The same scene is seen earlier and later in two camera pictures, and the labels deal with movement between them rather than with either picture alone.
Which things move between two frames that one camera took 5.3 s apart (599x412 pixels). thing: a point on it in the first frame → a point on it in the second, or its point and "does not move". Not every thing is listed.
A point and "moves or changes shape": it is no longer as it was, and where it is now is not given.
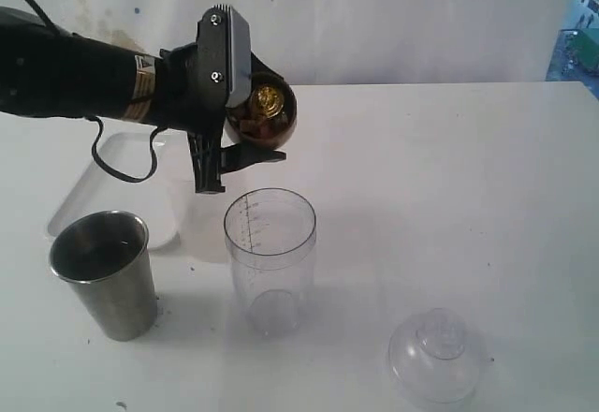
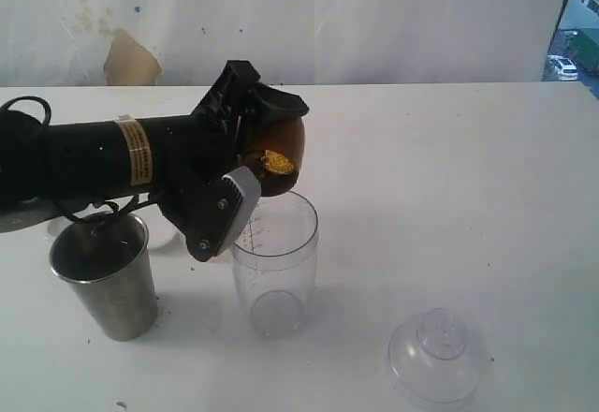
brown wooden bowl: (268, 118) moves or changes shape
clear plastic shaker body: (271, 237) does not move
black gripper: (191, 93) → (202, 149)
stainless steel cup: (106, 257) does not move
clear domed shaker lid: (437, 355) does not move
